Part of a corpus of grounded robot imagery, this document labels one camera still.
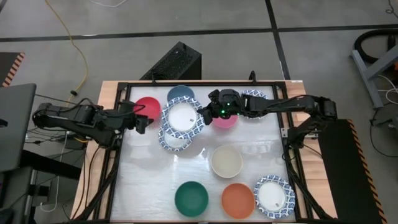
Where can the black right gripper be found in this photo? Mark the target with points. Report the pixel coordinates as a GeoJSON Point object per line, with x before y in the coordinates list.
{"type": "Point", "coordinates": [227, 102]}

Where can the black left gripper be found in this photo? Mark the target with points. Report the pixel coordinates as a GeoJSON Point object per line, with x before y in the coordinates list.
{"type": "Point", "coordinates": [128, 115]}

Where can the red bowl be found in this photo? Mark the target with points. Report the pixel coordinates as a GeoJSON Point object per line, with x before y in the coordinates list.
{"type": "Point", "coordinates": [152, 107]}

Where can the pink bowl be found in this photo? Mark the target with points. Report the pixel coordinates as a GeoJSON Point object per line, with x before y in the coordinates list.
{"type": "Point", "coordinates": [225, 123]}

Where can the blue patterned paper plate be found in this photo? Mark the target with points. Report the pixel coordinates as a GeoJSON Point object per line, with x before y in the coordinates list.
{"type": "Point", "coordinates": [174, 143]}
{"type": "Point", "coordinates": [182, 116]}
{"type": "Point", "coordinates": [255, 92]}
{"type": "Point", "coordinates": [272, 196]}

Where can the dark blue bowl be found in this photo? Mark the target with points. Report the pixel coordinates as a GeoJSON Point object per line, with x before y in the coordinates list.
{"type": "Point", "coordinates": [180, 91]}

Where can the cream bowl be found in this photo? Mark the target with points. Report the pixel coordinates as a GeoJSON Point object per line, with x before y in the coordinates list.
{"type": "Point", "coordinates": [227, 161]}

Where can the green bowl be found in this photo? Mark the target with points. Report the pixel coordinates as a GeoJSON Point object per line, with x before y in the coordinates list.
{"type": "Point", "coordinates": [191, 199]}

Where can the orange bowl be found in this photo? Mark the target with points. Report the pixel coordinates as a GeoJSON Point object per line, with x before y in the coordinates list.
{"type": "Point", "coordinates": [238, 201]}

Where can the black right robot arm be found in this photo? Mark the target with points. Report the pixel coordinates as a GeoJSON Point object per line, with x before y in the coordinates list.
{"type": "Point", "coordinates": [280, 104]}

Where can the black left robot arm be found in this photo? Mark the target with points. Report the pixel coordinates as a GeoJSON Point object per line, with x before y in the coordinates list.
{"type": "Point", "coordinates": [77, 116]}

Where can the black hook clamp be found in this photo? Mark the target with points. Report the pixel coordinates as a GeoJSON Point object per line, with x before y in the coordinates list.
{"type": "Point", "coordinates": [252, 77]}

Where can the black computer tower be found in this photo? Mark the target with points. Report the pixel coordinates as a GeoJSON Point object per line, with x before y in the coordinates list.
{"type": "Point", "coordinates": [177, 62]}

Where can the grey monitor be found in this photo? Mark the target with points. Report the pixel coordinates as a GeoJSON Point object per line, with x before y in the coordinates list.
{"type": "Point", "coordinates": [17, 124]}

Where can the small hazard striped mat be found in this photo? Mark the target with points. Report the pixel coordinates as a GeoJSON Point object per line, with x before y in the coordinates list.
{"type": "Point", "coordinates": [7, 67]}

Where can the black mat with hazard stripes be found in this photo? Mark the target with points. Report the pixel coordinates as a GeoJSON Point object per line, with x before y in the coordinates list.
{"type": "Point", "coordinates": [342, 174]}

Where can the grey metal stand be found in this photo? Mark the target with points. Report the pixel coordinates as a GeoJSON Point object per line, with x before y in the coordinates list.
{"type": "Point", "coordinates": [367, 74]}

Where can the black aluminium table frame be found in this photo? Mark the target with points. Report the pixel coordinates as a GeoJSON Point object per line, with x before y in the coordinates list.
{"type": "Point", "coordinates": [146, 84]}

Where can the black desk frame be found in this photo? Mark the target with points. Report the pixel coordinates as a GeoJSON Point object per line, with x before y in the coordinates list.
{"type": "Point", "coordinates": [46, 163]}

